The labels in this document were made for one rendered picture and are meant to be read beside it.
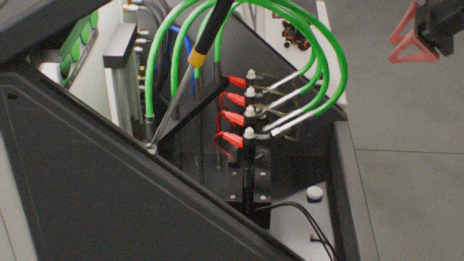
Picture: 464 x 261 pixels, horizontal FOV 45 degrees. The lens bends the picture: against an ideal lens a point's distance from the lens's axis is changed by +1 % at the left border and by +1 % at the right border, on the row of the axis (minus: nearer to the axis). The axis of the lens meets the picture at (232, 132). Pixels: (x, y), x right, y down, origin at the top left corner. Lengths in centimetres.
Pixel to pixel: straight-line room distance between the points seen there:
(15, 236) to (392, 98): 285
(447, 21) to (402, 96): 260
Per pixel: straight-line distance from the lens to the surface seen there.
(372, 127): 321
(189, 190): 79
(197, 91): 127
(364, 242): 118
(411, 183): 287
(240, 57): 140
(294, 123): 112
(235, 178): 124
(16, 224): 89
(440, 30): 96
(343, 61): 105
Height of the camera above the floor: 178
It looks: 35 degrees down
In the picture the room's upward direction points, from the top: straight up
